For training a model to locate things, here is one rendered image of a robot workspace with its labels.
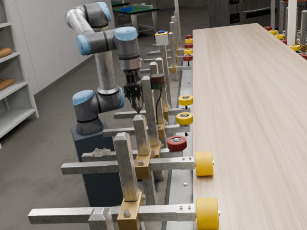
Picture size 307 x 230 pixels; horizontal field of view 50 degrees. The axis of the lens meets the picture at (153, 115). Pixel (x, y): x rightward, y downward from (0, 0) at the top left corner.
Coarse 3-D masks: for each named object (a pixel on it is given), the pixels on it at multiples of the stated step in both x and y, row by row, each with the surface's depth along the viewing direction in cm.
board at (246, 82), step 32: (224, 32) 355; (256, 32) 333; (224, 64) 235; (256, 64) 225; (288, 64) 216; (224, 96) 176; (256, 96) 170; (288, 96) 165; (224, 128) 141; (256, 128) 137; (288, 128) 134; (224, 160) 117; (256, 160) 114; (288, 160) 112; (224, 192) 100; (256, 192) 98; (288, 192) 97; (224, 224) 88; (256, 224) 86; (288, 224) 85
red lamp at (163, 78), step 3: (150, 78) 129; (153, 78) 127; (156, 78) 127; (159, 78) 127; (162, 78) 127; (165, 78) 129; (153, 81) 128; (156, 81) 127; (159, 81) 127; (162, 81) 128
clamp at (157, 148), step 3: (159, 141) 143; (159, 144) 141; (162, 144) 144; (150, 147) 139; (153, 147) 139; (156, 147) 138; (159, 147) 138; (156, 150) 136; (159, 150) 136; (156, 153) 134; (159, 153) 136; (156, 156) 133; (159, 156) 135
